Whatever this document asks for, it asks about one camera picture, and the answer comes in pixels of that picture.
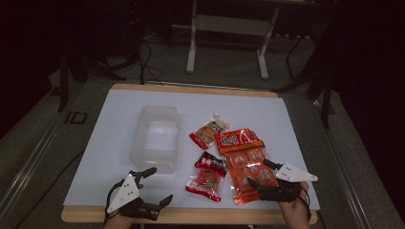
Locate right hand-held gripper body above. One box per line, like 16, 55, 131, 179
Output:
257, 162, 319, 203

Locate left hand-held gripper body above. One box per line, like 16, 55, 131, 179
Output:
106, 171, 160, 221

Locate large orange snack packet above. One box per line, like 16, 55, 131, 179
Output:
215, 127, 279, 206

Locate clear plastic container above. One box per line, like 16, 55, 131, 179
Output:
129, 104, 181, 175

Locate red clear snack packet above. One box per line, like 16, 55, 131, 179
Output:
185, 168, 225, 203

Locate black and red snack packet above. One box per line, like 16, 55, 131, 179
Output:
194, 151, 227, 177

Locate person's left hand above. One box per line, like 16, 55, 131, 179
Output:
103, 213, 138, 229

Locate person's right hand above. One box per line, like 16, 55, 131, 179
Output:
277, 180, 312, 229

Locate white table mat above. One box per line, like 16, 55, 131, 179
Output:
62, 88, 321, 212

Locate beige snack packet red edge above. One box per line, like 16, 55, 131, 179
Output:
188, 113, 230, 151

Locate black metal stand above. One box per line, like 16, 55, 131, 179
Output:
273, 31, 335, 130

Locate left hand-held gripper cable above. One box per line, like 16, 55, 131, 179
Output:
103, 178, 127, 223

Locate hand-held gripper cable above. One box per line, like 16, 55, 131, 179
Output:
299, 185, 313, 222
103, 178, 127, 223

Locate right hand-held gripper cable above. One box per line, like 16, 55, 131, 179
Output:
299, 185, 313, 222

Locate metal floor rail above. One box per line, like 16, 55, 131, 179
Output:
0, 104, 70, 214
313, 101, 372, 229

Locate black rectangular floor frame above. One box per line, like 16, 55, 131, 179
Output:
65, 111, 89, 125

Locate black floor cables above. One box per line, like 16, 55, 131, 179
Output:
137, 41, 165, 85

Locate white metal table frame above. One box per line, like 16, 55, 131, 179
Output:
185, 0, 281, 80

